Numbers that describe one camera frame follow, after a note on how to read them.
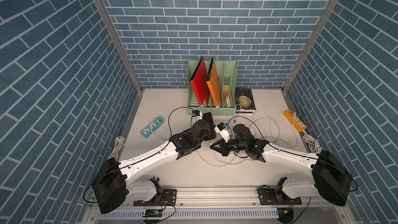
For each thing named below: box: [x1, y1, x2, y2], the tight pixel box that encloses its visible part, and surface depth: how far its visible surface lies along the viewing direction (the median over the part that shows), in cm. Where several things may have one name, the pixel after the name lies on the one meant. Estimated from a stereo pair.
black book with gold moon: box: [234, 87, 257, 114], surface depth 114 cm
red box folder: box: [189, 56, 211, 107], surface depth 90 cm
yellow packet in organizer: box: [223, 85, 233, 108], surface depth 114 cm
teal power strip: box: [139, 116, 165, 139], surface depth 98 cm
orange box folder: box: [206, 57, 222, 108], surface depth 93 cm
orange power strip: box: [283, 109, 308, 133], surface depth 101 cm
